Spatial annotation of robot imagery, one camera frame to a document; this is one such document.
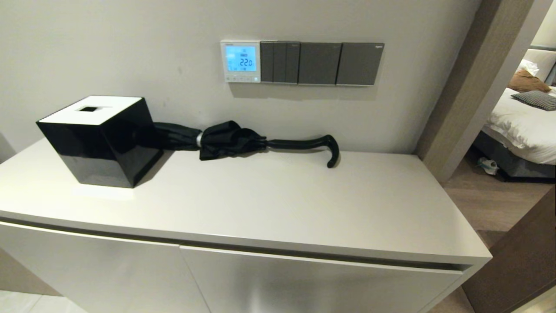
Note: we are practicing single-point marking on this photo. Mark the shoe on floor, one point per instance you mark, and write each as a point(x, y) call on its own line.
point(488, 165)

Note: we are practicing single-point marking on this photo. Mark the white wall thermostat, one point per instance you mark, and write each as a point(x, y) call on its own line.
point(240, 61)

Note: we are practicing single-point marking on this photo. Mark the brown pillow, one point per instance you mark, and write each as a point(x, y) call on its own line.
point(526, 81)

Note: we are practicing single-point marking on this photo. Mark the black folded umbrella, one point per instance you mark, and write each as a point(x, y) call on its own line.
point(226, 139)

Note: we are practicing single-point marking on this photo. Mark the white cabinet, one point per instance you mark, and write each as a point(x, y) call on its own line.
point(282, 204)

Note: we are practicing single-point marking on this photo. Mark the grey triple wall switch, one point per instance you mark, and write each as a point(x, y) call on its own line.
point(280, 61)

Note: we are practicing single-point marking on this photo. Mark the white pillow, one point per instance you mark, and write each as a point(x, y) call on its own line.
point(528, 67)

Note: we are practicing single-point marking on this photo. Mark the grey wall switch with logo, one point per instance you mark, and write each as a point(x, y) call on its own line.
point(359, 64)

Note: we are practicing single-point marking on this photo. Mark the dark wooden door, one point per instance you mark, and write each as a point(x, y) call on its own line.
point(517, 261)

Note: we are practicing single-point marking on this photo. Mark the black tissue box white top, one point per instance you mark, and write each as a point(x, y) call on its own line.
point(104, 148)

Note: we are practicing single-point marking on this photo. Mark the narrow white cabinet door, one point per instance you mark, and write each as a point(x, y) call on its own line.
point(95, 274)

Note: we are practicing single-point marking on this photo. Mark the wooden door frame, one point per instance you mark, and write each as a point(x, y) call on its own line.
point(473, 87)

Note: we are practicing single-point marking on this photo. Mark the plain grey wall switch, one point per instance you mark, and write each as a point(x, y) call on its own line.
point(319, 63)

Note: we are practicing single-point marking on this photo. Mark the checkered pillow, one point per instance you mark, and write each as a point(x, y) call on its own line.
point(536, 100)

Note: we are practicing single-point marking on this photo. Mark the wide white cabinet door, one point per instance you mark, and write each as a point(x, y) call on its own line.
point(312, 287)

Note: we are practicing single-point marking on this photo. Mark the bed with white duvet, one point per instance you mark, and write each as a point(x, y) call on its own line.
point(521, 126)

